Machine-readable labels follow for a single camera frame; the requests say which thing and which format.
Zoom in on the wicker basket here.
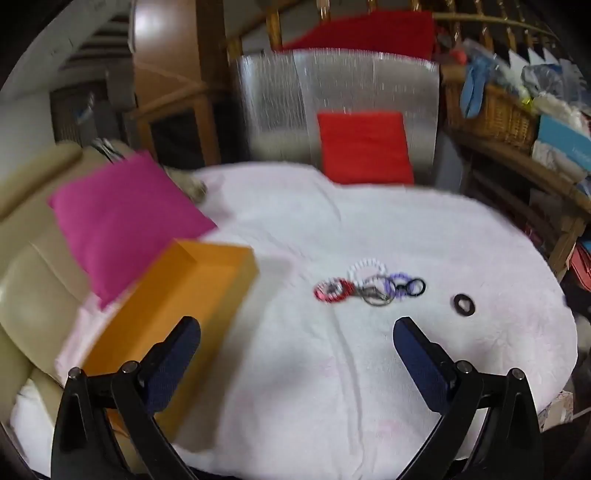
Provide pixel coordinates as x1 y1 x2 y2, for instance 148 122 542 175
445 78 539 151

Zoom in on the dark slatted shutter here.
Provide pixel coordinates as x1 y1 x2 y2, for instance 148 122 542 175
48 14 137 144

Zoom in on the small red cushion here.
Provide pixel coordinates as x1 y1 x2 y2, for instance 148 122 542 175
317 111 415 185

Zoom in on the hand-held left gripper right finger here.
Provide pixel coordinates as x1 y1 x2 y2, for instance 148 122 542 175
392 316 543 480

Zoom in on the beige sofa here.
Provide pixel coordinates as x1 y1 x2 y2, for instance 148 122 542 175
0 141 139 476

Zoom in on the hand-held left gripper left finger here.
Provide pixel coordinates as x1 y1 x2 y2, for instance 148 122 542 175
50 316 201 480

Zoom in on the pile of plastic bags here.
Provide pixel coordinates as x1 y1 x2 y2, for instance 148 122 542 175
522 58 591 118

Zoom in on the wooden cabinet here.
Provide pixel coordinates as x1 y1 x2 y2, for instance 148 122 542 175
122 0 232 167

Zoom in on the striped black white cloth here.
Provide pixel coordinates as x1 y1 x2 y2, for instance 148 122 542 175
91 137 124 163

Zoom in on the light blue box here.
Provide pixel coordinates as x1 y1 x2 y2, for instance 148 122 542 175
536 114 591 167

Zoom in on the purple bead bracelet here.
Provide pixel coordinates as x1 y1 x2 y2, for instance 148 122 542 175
387 272 416 298

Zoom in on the white blanket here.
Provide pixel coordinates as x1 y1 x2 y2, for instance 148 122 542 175
9 161 579 476

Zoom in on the white bead bracelet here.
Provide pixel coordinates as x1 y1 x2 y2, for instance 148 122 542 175
347 258 386 283

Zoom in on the wooden shelf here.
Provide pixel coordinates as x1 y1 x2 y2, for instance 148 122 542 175
443 124 591 282

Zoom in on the beige tasseled cloth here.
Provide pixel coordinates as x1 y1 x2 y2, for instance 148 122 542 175
164 166 208 204

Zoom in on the blue cloth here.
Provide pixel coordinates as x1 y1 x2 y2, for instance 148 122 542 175
462 62 492 118

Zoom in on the silver foil sheet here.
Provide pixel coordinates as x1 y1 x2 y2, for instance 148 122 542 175
233 48 440 176

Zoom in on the grey ring bracelet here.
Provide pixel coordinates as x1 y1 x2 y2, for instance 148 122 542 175
361 275 396 306

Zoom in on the red bead bracelet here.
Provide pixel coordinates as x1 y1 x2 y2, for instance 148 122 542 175
314 278 356 304

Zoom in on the pink cushion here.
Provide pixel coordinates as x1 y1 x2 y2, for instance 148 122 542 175
47 152 218 308

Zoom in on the orange box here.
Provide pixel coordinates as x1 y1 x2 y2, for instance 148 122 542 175
83 239 258 437

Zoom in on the wooden chair frame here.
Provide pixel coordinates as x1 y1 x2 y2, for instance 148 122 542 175
226 0 555 56

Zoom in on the large red cloth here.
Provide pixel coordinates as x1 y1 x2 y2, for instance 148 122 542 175
281 10 437 61

